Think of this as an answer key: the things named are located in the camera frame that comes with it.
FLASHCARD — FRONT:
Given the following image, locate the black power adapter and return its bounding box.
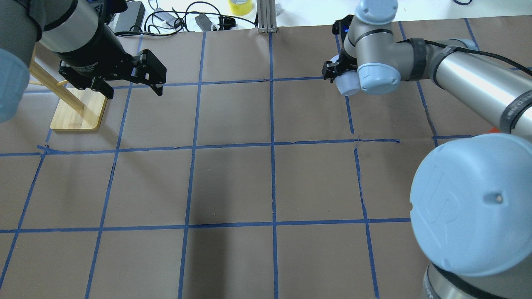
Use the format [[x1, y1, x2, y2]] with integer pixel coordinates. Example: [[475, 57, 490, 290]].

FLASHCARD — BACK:
[[111, 1, 145, 33]]

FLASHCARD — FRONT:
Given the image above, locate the light blue plastic cup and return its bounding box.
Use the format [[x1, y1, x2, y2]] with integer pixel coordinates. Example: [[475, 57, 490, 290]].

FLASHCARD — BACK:
[[331, 54, 361, 96]]

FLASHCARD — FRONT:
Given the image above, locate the black gripper body, viewer right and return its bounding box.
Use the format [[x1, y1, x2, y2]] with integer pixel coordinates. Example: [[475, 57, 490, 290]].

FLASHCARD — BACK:
[[58, 25, 133, 89]]

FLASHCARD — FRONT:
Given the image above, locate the black gripper body, viewer left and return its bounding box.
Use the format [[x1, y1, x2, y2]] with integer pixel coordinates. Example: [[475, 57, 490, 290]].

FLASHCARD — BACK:
[[322, 15, 358, 83]]

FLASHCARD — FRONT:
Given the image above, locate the aluminium frame post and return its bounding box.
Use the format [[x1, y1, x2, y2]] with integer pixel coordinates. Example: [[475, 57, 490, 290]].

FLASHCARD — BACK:
[[256, 0, 278, 33]]

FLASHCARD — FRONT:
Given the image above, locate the wooden cup rack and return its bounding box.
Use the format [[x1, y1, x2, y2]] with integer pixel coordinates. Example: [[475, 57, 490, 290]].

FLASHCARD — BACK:
[[29, 51, 108, 131]]

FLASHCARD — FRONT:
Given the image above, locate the silver robot arm, viewer left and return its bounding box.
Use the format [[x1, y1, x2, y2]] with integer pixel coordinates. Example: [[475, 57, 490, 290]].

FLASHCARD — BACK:
[[322, 0, 532, 299]]

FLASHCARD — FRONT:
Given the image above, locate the yellow tape roll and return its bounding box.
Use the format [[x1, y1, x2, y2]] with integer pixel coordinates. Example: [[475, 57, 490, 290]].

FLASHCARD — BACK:
[[228, 0, 254, 16]]

